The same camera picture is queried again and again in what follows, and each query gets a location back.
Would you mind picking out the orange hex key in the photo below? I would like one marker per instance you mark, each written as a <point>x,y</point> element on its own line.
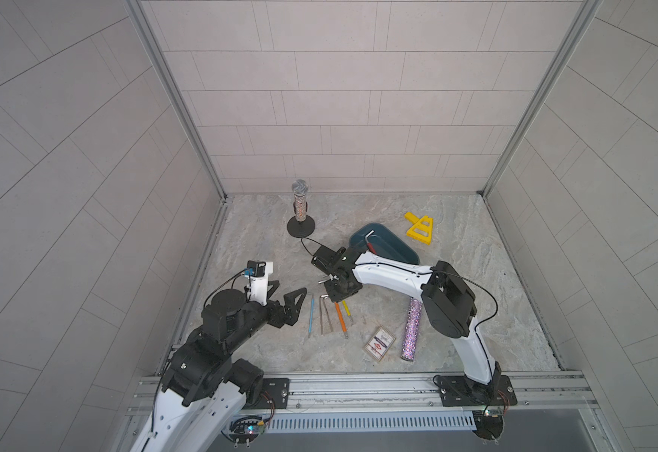
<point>341,319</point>

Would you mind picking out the small card packet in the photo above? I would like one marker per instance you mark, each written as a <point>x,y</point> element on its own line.
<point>379,343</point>

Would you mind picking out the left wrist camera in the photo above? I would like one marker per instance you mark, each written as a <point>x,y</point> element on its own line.
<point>258,274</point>

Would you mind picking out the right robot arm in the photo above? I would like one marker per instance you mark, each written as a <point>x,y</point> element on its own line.
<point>448,301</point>

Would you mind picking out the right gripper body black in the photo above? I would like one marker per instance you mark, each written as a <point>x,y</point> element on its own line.
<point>333,271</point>

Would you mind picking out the purple glitter microphone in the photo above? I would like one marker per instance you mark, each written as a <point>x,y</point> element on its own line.
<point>411,332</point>

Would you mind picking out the microphone on black stand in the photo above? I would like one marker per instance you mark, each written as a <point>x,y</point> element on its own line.
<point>301,225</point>

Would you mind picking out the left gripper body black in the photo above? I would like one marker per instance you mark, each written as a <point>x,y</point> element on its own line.
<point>274,317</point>

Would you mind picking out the left controller board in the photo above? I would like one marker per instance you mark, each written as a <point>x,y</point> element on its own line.
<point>244,430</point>

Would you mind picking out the yellow plastic triangle stand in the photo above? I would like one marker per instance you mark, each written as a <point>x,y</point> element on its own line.
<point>420,229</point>

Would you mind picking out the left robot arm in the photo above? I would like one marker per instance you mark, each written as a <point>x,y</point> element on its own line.
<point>203,387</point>

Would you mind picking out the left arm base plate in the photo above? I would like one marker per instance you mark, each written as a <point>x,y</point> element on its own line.
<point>269,392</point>

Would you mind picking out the bare steel hex key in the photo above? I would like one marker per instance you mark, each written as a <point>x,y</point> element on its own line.
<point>322,317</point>
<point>324,299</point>

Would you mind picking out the blue hex key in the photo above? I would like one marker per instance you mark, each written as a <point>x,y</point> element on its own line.
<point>311,315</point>

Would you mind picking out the teal storage box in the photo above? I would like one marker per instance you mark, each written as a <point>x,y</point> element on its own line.
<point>386,244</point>

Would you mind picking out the aluminium front rail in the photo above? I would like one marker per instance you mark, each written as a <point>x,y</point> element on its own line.
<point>316,393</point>

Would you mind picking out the controller board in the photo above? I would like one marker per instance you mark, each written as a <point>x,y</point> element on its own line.
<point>489,425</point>
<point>244,430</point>

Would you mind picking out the right controller board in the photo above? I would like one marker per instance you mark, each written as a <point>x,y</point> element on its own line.
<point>489,425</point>

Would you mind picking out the red hex key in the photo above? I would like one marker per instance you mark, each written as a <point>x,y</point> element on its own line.
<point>367,241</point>

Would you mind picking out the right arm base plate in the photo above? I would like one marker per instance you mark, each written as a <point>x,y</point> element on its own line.
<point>459,391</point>

